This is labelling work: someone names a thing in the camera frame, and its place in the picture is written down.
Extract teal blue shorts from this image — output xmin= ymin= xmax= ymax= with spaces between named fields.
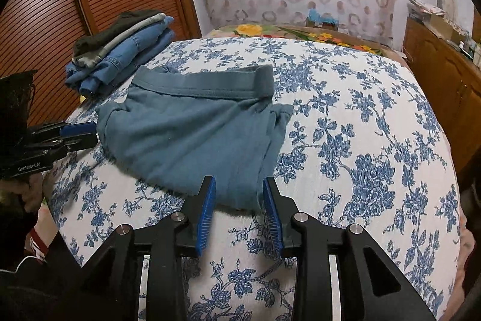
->
xmin=97 ymin=64 xmax=293 ymax=211

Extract person's left hand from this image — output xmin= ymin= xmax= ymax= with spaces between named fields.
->
xmin=1 ymin=174 xmax=43 ymax=213

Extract blue folded denim jeans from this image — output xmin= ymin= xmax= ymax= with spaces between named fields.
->
xmin=65 ymin=15 xmax=174 ymax=99

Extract grey folded pants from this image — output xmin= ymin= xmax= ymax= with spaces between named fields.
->
xmin=72 ymin=13 xmax=174 ymax=68

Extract blue floral white bedsheet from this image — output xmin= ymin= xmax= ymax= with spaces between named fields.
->
xmin=47 ymin=34 xmax=462 ymax=321

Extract black folded pants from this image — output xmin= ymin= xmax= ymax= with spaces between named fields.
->
xmin=72 ymin=10 xmax=160 ymax=57

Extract colourful flower blanket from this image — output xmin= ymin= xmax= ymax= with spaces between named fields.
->
xmin=204 ymin=23 xmax=406 ymax=63

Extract cardboard box with blue cloth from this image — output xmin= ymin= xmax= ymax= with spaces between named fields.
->
xmin=306 ymin=9 xmax=339 ymax=31

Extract brown wooden side cabinet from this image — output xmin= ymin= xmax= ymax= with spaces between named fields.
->
xmin=403 ymin=17 xmax=480 ymax=190

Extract open cardboard box on cabinet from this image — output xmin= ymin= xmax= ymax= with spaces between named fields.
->
xmin=429 ymin=15 xmax=468 ymax=45

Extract stack of folded papers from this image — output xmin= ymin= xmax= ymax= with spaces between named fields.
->
xmin=407 ymin=0 xmax=445 ymax=22

